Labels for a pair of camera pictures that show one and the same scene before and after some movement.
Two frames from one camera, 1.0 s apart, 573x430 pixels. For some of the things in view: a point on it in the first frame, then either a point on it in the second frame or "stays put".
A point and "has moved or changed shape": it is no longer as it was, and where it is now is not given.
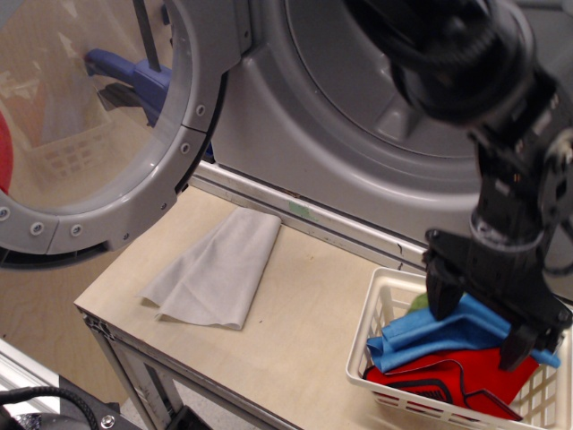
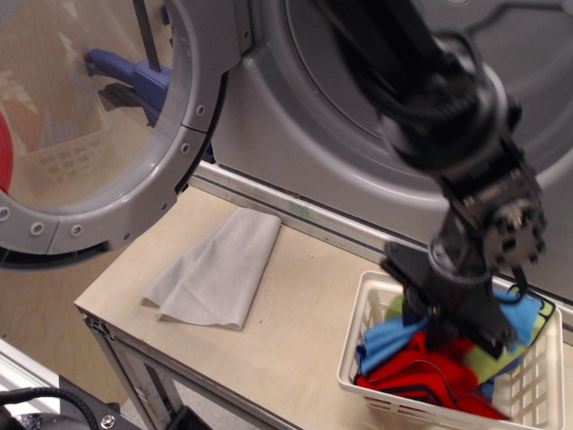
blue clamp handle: x=151 y=86 stays put
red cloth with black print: x=474 y=380 has moved or changed shape
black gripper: x=501 y=270 → x=449 y=288
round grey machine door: x=106 y=108 stays put
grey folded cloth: x=217 y=286 stays put
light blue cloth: x=477 y=324 has moved or changed shape
